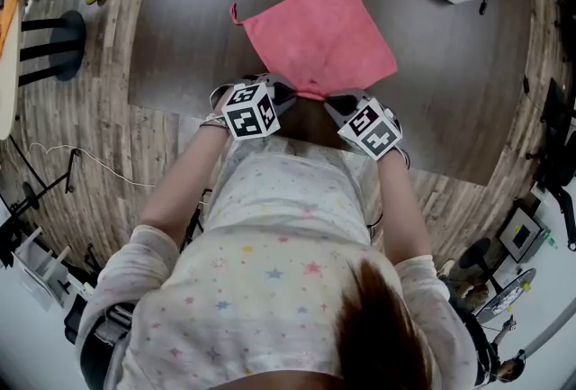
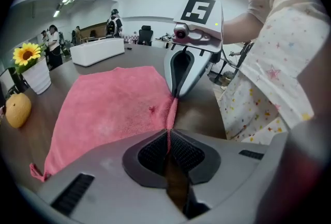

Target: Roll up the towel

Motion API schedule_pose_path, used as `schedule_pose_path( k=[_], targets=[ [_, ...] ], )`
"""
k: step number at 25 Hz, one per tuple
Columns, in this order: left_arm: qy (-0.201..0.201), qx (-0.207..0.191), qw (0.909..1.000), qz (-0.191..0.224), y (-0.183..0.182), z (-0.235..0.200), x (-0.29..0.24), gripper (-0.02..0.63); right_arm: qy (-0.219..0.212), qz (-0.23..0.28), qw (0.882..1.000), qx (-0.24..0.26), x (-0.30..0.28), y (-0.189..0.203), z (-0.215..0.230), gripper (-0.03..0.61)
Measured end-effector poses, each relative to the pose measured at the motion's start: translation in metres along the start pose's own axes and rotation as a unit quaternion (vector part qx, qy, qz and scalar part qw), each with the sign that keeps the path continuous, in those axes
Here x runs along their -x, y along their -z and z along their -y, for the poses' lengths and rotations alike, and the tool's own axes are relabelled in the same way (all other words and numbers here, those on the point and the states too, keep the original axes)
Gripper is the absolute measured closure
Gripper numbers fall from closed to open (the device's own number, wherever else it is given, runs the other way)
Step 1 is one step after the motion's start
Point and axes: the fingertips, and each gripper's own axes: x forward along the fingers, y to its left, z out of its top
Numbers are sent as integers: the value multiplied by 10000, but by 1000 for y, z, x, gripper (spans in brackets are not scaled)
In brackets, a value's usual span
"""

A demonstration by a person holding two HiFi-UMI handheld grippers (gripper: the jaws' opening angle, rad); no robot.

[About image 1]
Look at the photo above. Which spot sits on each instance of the pale table with black base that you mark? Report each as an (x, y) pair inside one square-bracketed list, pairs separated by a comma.
[(6, 100)]

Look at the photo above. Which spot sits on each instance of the camouflage bag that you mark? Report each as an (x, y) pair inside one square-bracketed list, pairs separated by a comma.
[(470, 293)]

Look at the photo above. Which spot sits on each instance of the skateboard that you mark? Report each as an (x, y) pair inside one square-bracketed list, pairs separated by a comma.
[(508, 296)]

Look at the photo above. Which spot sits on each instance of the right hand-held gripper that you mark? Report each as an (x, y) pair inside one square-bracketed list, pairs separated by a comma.
[(371, 133)]

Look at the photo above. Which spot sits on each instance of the white wooden rack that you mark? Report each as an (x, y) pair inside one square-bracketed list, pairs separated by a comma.
[(40, 275)]

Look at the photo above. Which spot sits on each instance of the grey box with black screen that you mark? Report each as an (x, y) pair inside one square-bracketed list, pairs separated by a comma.
[(522, 237)]

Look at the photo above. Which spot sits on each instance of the black round stand base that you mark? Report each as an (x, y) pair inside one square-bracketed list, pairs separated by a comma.
[(474, 255)]

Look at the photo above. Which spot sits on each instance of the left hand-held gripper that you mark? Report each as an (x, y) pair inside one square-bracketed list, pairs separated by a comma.
[(249, 113)]

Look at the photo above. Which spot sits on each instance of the orange cloth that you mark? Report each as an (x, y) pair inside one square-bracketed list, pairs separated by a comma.
[(9, 14)]

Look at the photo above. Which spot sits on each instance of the person's left forearm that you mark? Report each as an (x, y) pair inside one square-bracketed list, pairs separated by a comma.
[(184, 190)]

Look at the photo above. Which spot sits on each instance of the pink cloth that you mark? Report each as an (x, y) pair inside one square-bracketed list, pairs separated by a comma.
[(315, 32)]

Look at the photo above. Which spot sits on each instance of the black waist pack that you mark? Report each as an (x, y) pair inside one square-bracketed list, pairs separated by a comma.
[(96, 352)]

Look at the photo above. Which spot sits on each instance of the black floor stand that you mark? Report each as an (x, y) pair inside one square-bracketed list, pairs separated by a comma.
[(69, 172)]

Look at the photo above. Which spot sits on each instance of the black office chair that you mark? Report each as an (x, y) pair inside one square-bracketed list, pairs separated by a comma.
[(555, 131), (74, 320)]

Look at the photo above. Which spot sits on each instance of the person's right forearm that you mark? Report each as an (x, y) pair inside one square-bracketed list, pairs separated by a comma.
[(400, 208)]

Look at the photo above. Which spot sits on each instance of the person's star print shirt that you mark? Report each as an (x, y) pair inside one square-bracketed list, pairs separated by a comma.
[(252, 280)]

